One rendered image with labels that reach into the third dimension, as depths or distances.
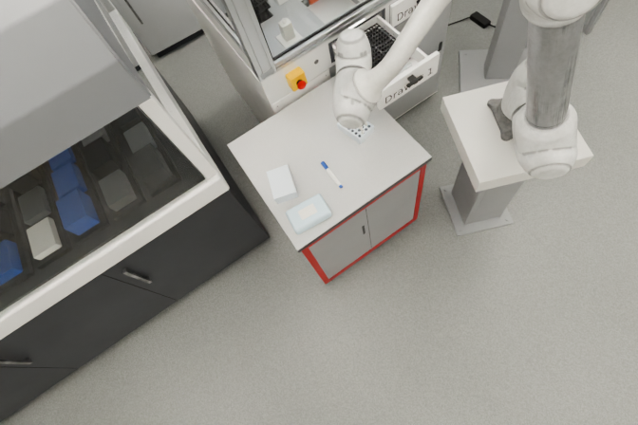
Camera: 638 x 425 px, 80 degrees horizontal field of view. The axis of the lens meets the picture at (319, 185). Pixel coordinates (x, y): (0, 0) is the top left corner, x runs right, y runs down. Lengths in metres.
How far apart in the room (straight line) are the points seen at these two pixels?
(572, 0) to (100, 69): 0.94
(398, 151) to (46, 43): 1.13
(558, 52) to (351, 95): 0.47
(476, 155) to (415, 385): 1.14
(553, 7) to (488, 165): 0.74
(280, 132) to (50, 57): 0.91
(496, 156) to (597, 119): 1.37
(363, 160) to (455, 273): 0.91
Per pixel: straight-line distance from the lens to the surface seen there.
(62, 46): 1.02
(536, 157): 1.25
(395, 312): 2.09
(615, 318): 2.34
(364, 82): 1.05
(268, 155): 1.60
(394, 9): 1.81
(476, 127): 1.53
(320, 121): 1.64
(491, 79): 2.74
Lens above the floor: 2.07
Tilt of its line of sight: 62 degrees down
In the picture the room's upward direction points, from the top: 21 degrees counter-clockwise
